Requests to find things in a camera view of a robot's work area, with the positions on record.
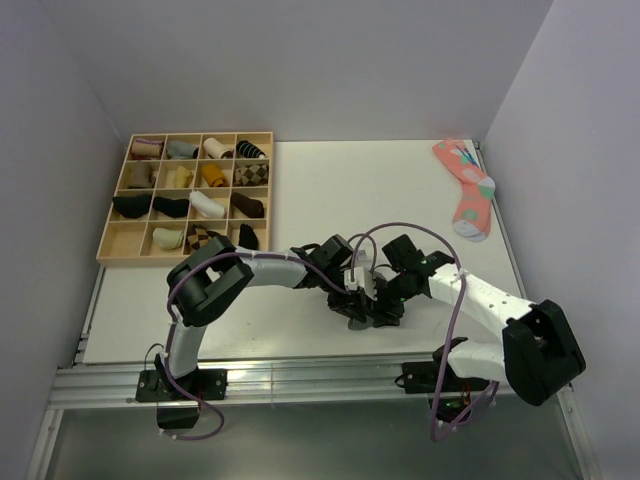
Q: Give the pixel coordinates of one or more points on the aluminium rail frame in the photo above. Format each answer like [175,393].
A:
[302,419]

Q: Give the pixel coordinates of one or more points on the beige purple rolled sock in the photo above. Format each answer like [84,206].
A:
[146,149]

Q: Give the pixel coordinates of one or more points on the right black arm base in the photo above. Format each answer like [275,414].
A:
[456,393]

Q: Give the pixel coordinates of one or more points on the black rolled sock bottom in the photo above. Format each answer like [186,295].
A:
[247,238]

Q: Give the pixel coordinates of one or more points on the brown argyle rolled sock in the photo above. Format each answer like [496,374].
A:
[198,236]

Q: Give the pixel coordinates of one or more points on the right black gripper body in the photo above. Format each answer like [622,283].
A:
[391,297]

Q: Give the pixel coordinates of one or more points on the black rolled sock left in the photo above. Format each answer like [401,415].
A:
[132,207]

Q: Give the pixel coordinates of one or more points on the pale green rolled sock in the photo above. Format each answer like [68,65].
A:
[168,239]

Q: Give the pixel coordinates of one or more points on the black rolled sock middle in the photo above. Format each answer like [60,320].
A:
[173,208]

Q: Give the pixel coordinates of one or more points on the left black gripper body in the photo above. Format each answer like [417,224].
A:
[338,296]

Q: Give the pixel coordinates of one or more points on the cream rolled sock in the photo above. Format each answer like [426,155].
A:
[179,178]

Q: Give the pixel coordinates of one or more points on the light blue rolled sock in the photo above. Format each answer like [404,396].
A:
[178,149]

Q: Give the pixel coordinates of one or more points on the wooden compartment tray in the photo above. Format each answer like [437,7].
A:
[176,191]

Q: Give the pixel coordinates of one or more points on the mustard yellow rolled sock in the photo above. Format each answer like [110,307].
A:
[213,176]

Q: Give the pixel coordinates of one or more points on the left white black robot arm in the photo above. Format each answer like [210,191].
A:
[204,286]

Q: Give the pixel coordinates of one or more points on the pink patterned sock pair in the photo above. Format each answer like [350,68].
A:
[472,218]

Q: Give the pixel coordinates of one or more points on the brown checkered rolled sock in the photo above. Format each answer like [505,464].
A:
[251,175]

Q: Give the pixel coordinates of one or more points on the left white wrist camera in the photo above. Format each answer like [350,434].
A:
[359,274]

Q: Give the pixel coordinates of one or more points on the black white striped sock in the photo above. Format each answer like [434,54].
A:
[249,150]

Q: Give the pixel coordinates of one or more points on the taupe rolled sock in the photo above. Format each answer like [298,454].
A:
[142,176]

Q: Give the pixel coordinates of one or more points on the black rolled sock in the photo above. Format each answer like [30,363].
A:
[173,208]
[132,207]
[247,238]

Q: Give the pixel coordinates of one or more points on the white brown rolled sock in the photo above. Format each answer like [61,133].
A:
[215,149]

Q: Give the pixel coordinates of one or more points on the grey sock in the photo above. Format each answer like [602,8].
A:
[357,325]

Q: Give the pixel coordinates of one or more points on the dark brown rolled sock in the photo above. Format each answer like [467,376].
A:
[249,207]

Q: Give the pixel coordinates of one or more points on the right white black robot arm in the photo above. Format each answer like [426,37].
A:
[534,350]

